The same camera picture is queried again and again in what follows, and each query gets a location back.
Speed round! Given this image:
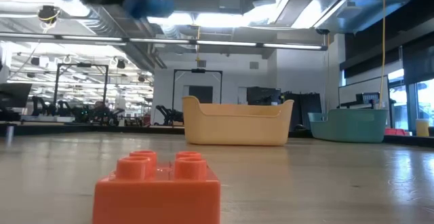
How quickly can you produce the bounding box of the blue two-by-four block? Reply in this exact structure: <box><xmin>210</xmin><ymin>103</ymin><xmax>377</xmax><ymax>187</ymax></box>
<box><xmin>121</xmin><ymin>0</ymin><xmax>176</xmax><ymax>19</ymax></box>

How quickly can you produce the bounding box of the yellow plastic bin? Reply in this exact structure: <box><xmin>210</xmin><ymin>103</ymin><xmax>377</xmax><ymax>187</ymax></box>
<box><xmin>182</xmin><ymin>95</ymin><xmax>295</xmax><ymax>147</ymax></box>

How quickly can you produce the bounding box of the orange two-by-two block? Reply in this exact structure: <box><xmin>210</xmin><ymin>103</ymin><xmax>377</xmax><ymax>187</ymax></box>
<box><xmin>92</xmin><ymin>149</ymin><xmax>222</xmax><ymax>224</ymax></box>

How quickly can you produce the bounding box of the black ceiling dome fixture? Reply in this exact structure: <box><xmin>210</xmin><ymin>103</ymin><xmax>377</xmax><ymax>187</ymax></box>
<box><xmin>37</xmin><ymin>5</ymin><xmax>61</xmax><ymax>24</ymax></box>

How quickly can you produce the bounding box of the long ceiling light fixture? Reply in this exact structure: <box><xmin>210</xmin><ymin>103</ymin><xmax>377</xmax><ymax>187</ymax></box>
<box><xmin>0</xmin><ymin>32</ymin><xmax>329</xmax><ymax>52</ymax></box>

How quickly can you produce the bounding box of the person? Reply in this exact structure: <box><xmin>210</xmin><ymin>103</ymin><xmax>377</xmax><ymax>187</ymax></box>
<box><xmin>91</xmin><ymin>100</ymin><xmax>109</xmax><ymax>123</ymax></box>

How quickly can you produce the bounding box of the dark computer monitor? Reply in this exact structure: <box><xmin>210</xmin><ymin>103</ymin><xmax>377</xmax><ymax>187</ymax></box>
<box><xmin>0</xmin><ymin>83</ymin><xmax>33</xmax><ymax>122</ymax></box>

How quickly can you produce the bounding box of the white board panel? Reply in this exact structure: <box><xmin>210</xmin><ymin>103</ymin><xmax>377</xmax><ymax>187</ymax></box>
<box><xmin>338</xmin><ymin>75</ymin><xmax>391</xmax><ymax>109</ymax></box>

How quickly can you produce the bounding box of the green plastic bin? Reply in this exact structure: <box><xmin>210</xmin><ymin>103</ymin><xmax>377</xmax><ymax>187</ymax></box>
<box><xmin>307</xmin><ymin>108</ymin><xmax>389</xmax><ymax>144</ymax></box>

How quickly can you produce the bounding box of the red flat box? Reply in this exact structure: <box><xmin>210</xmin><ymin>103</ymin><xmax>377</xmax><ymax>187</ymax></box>
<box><xmin>384</xmin><ymin>128</ymin><xmax>410</xmax><ymax>137</ymax></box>

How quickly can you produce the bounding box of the yellow cup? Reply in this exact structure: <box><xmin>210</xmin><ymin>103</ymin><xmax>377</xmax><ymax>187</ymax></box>
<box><xmin>415</xmin><ymin>118</ymin><xmax>431</xmax><ymax>138</ymax></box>

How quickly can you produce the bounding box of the black background station frame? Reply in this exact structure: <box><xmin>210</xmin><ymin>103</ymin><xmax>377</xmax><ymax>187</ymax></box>
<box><xmin>172</xmin><ymin>68</ymin><xmax>224</xmax><ymax>105</ymax></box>
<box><xmin>53</xmin><ymin>62</ymin><xmax>109</xmax><ymax>116</ymax></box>

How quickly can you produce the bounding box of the black aluminium rig frame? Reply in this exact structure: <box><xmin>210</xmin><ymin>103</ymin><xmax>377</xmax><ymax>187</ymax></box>
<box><xmin>0</xmin><ymin>122</ymin><xmax>434</xmax><ymax>149</ymax></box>

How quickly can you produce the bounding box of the silver air duct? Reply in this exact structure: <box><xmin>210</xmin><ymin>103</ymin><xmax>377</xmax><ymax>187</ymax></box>
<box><xmin>243</xmin><ymin>0</ymin><xmax>416</xmax><ymax>35</ymax></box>

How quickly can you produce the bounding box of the yellow hanging cable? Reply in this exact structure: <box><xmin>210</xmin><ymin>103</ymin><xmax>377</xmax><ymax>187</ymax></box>
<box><xmin>378</xmin><ymin>0</ymin><xmax>387</xmax><ymax>109</ymax></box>

